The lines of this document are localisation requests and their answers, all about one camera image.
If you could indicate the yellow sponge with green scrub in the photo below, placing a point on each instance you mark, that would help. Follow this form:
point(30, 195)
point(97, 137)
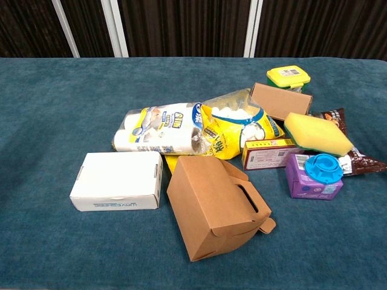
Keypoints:
point(317, 133)

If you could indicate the flat yellow packet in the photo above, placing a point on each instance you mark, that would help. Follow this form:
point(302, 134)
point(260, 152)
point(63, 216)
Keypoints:
point(170, 163)

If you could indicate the yellow cotton ball bag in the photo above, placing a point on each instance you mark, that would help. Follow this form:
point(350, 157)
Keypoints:
point(229, 130)

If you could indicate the paper towel rolls pack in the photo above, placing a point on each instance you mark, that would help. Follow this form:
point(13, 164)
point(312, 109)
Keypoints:
point(157, 130)

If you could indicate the brown kraft gable box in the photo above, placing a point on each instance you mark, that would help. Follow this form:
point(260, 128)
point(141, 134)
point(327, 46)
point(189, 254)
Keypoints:
point(208, 205)

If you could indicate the red and yellow carton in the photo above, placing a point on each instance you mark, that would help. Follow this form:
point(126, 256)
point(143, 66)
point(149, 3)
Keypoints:
point(266, 155)

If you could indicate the white cardboard box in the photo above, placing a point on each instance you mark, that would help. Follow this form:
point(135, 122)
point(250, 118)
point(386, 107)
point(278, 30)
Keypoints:
point(118, 175)

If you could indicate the small brown kraft box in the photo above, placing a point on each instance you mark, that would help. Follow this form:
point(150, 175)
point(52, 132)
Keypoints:
point(279, 101)

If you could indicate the purple carton box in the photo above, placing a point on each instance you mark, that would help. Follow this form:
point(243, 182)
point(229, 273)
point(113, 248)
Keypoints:
point(297, 184)

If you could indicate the green container with yellow lid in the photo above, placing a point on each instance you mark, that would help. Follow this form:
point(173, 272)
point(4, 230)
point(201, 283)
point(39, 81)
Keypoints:
point(287, 75)

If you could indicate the dark brown screen panel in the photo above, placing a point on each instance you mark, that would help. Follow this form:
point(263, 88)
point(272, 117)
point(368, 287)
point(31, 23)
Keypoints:
point(184, 27)
point(87, 27)
point(320, 27)
point(27, 27)

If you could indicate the blue round plastic part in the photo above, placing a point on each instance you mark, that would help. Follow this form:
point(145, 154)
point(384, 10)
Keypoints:
point(323, 169)

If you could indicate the teal table cloth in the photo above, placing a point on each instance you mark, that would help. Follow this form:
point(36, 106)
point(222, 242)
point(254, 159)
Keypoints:
point(60, 121)

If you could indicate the brown foil snack bag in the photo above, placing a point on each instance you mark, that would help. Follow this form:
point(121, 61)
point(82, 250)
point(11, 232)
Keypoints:
point(367, 163)

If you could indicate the white frame post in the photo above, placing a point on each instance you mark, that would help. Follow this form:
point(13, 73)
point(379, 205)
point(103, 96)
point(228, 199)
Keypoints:
point(115, 28)
point(65, 28)
point(253, 28)

